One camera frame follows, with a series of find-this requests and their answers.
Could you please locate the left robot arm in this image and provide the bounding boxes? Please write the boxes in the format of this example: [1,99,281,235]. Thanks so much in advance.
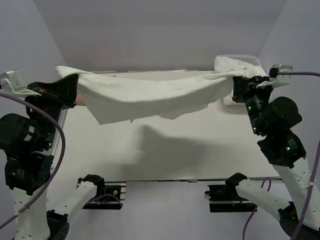
[0,70,106,240]

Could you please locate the white t shirt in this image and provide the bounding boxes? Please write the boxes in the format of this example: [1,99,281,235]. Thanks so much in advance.
[55,56,267,125]

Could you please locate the white plastic basket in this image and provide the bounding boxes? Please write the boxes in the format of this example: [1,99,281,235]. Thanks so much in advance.
[217,54,261,107]

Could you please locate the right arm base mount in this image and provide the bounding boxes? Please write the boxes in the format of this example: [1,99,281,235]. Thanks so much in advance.
[204,184,256,213]

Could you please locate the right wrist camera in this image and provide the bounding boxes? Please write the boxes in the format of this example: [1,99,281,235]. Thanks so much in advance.
[255,64,293,89]

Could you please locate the folded pink t shirt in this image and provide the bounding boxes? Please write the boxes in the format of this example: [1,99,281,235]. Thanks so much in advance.
[75,92,86,106]

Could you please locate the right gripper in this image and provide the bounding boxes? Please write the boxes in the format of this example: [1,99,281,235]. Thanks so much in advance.
[231,74,276,134]

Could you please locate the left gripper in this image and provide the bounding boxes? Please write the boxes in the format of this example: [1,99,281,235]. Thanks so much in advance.
[26,72,79,148]

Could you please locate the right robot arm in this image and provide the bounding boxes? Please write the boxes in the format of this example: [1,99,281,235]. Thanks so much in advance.
[225,76,320,240]

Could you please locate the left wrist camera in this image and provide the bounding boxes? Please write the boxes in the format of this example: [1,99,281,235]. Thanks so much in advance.
[0,70,41,98]

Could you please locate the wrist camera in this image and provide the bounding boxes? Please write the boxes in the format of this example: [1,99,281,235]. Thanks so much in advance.
[0,70,41,98]
[255,64,293,89]

